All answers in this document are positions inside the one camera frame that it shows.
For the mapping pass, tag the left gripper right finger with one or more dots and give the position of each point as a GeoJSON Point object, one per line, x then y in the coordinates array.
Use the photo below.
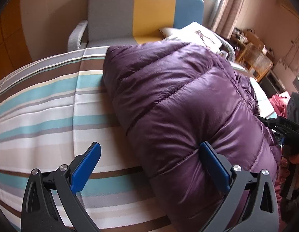
{"type": "Point", "coordinates": [249, 202]}

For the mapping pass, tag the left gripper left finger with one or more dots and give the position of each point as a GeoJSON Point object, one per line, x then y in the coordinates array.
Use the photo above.
{"type": "Point", "coordinates": [39, 212]}

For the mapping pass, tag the purple quilted down jacket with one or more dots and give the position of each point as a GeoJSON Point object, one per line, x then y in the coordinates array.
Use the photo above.
{"type": "Point", "coordinates": [170, 97]}

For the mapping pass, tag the person's right hand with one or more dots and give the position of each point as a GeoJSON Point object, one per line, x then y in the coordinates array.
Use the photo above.
{"type": "Point", "coordinates": [284, 171]}

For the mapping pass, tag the pink ruffled fabric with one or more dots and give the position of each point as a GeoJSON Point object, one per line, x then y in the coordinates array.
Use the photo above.
{"type": "Point", "coordinates": [279, 102]}

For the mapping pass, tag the wooden rattan chair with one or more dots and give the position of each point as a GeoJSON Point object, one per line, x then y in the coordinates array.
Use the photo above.
{"type": "Point", "coordinates": [257, 63]}

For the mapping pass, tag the striped bed sheet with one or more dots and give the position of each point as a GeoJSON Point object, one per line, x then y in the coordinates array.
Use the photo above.
{"type": "Point", "coordinates": [51, 111]}

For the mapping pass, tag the cluttered wooden desk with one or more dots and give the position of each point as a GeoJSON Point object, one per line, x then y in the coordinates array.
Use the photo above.
{"type": "Point", "coordinates": [244, 37]}

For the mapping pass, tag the white printed pillow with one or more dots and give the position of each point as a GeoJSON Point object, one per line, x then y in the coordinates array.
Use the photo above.
{"type": "Point", "coordinates": [193, 33]}

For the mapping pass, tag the right patterned curtain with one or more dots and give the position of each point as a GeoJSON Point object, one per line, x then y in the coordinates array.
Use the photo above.
{"type": "Point", "coordinates": [226, 17]}

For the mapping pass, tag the wooden wardrobe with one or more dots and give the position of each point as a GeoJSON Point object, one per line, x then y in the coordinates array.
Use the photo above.
{"type": "Point", "coordinates": [14, 52]}

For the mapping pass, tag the grey yellow blue headboard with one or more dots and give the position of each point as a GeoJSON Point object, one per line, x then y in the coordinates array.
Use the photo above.
{"type": "Point", "coordinates": [120, 22]}

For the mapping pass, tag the grey bed side rail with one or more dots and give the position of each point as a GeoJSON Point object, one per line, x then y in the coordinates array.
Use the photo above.
{"type": "Point", "coordinates": [75, 41]}

